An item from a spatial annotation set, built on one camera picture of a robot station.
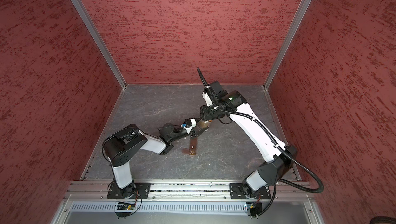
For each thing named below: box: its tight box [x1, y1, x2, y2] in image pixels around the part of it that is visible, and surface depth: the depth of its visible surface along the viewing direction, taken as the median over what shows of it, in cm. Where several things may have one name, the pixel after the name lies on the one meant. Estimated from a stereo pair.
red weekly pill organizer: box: [182, 137, 198, 156], surface depth 89 cm
